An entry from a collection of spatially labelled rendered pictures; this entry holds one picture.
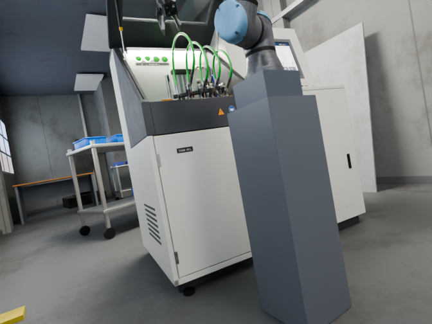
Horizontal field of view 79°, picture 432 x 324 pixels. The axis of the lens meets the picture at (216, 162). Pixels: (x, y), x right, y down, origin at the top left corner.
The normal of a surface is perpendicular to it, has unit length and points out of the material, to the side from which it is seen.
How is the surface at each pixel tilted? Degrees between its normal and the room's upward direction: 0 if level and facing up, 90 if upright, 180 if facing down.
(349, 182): 90
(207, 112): 90
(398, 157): 90
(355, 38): 81
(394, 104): 90
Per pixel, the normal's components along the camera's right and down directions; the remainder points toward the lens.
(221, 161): 0.43, -0.06
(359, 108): -0.86, 0.01
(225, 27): -0.61, 0.25
